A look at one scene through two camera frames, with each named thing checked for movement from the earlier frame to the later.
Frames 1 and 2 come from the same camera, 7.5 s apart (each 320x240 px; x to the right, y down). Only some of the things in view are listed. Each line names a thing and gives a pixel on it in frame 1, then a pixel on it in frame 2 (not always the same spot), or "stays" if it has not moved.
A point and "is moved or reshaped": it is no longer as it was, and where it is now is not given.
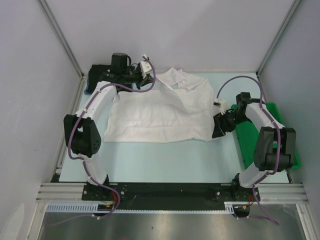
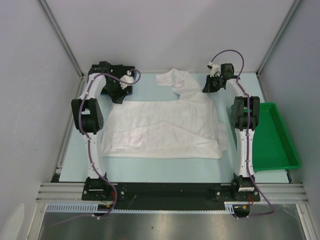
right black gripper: (221, 125) to (208, 87)
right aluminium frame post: (294, 5) stays
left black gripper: (143, 82) to (115, 97)
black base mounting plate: (165, 195) stays
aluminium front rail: (269, 193) stays
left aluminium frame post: (60, 35) stays
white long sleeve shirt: (180, 108) is moved or reshaped
